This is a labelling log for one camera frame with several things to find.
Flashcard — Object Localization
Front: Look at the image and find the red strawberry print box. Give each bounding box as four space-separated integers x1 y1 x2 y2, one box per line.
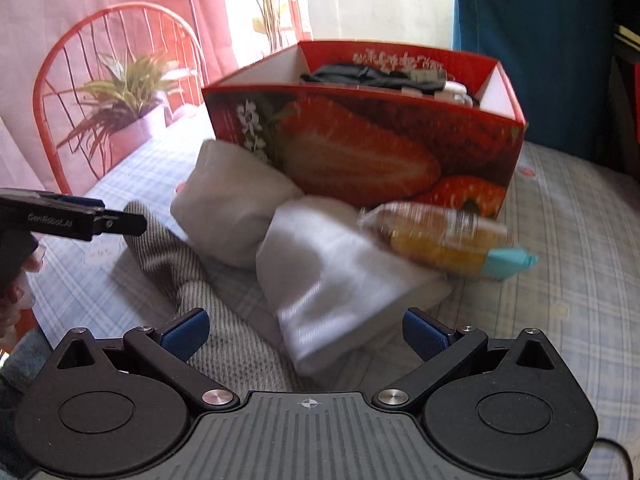
201 40 528 222

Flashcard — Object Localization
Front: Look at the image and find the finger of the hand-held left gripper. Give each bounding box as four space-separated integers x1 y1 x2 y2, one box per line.
50 194 106 210
91 210 148 237

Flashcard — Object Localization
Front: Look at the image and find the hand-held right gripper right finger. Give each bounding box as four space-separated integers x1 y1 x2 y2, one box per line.
372 308 575 409

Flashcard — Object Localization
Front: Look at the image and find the person's left hand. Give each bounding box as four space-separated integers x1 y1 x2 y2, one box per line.
0 245 47 343

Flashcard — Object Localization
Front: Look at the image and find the dark furniture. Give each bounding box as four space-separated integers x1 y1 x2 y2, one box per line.
611 0 640 182

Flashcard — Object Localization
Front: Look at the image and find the plastic-wrapped bottle with teal cap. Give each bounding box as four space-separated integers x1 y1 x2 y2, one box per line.
356 202 540 282

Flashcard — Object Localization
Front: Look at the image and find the pale checkered bed sheet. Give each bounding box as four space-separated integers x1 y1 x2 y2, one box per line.
20 130 640 480

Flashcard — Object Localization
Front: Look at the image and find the black cable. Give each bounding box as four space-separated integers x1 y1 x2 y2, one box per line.
592 436 637 480

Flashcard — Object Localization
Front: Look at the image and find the grey knitted cloth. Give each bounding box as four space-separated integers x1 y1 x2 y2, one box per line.
122 201 303 392

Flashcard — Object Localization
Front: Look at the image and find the dark teal curtain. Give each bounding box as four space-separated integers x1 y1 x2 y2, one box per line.
451 0 620 167

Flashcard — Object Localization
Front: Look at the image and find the white cloth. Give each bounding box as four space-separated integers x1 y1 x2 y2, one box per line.
256 195 454 379

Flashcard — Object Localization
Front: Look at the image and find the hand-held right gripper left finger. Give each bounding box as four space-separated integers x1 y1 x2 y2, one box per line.
52 308 242 409

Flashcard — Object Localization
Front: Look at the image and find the wall poster with red chair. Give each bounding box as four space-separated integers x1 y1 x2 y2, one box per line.
0 0 315 198

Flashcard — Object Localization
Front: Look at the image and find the beige cloth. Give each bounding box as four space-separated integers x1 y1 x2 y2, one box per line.
170 140 307 269

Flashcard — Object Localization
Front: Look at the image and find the teal fuzzy cloth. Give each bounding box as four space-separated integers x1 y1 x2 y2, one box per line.
0 327 53 401

